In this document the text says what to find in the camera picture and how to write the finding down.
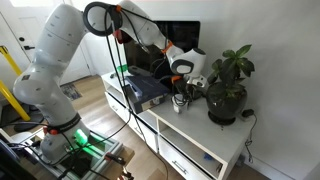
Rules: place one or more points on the white tv cabinet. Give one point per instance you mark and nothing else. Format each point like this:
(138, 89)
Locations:
(183, 137)

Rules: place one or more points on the black flat screen monitor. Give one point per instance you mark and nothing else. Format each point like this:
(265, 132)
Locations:
(183, 34)

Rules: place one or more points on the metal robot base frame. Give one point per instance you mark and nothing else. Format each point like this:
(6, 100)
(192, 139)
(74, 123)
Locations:
(85, 157)

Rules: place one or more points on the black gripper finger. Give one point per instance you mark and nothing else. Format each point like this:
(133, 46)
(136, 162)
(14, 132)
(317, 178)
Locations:
(189, 100)
(178, 103)

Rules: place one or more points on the dark blue box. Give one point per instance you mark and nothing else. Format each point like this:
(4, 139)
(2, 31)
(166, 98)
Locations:
(144, 92)

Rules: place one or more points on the dark round plant pot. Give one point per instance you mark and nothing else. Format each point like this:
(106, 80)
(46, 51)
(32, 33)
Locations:
(224, 107)

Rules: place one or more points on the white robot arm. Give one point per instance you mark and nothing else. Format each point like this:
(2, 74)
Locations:
(39, 84)

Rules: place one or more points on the white door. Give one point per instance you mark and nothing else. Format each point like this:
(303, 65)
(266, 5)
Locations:
(26, 19)

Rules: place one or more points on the blue object in shelf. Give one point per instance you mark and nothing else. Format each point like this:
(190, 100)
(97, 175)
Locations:
(208, 157)

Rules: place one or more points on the green small object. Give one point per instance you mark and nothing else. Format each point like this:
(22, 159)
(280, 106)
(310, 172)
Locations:
(122, 68)

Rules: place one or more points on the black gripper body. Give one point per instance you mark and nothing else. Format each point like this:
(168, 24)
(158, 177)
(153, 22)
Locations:
(189, 92)

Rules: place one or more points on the green potted plant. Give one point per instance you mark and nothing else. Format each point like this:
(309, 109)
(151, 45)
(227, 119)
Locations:
(227, 75)

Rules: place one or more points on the black power adapter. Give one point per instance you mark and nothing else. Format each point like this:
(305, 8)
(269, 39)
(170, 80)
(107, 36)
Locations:
(247, 113)

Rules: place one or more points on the clear plastic cup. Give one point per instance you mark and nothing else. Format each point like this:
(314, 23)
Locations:
(179, 109)

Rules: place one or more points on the black stand base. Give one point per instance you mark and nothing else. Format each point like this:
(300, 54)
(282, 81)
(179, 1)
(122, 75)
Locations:
(29, 118)

